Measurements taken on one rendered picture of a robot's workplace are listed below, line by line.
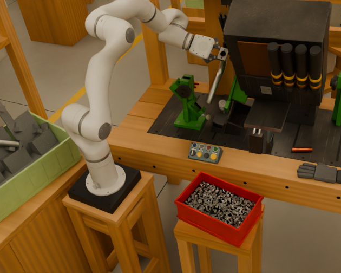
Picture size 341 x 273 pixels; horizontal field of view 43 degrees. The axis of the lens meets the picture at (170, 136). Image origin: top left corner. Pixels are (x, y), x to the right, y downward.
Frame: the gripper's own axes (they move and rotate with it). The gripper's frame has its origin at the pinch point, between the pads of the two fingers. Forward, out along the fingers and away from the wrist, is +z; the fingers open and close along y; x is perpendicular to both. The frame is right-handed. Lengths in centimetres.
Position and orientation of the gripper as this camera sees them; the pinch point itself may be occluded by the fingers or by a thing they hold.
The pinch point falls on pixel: (222, 54)
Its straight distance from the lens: 207.4
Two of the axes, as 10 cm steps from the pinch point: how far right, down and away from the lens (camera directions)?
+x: 1.5, 0.2, 9.9
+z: 9.2, 3.7, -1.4
